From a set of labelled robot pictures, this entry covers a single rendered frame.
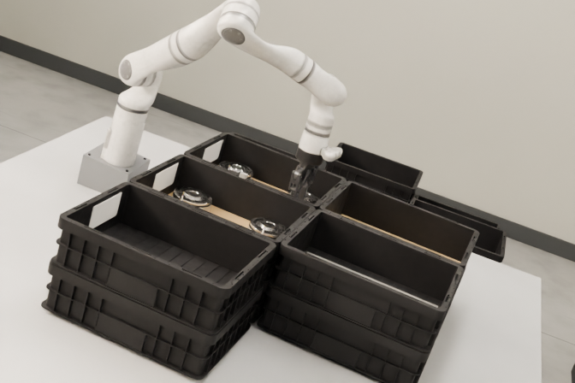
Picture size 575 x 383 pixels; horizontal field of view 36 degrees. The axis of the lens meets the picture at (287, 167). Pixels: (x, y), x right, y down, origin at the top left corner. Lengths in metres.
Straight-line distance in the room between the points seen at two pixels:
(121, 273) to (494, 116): 3.71
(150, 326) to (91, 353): 0.13
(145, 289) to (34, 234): 0.54
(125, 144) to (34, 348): 0.85
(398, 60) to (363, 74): 0.23
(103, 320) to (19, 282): 0.26
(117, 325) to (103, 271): 0.12
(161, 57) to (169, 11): 3.27
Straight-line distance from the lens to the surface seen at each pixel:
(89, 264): 1.92
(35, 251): 2.25
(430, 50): 5.28
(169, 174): 2.35
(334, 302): 2.05
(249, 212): 2.37
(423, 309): 2.00
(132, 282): 1.88
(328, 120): 2.34
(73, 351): 1.92
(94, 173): 2.63
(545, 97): 5.29
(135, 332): 1.92
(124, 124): 2.56
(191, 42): 2.32
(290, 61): 2.26
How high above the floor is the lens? 1.76
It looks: 19 degrees down
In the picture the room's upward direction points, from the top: 17 degrees clockwise
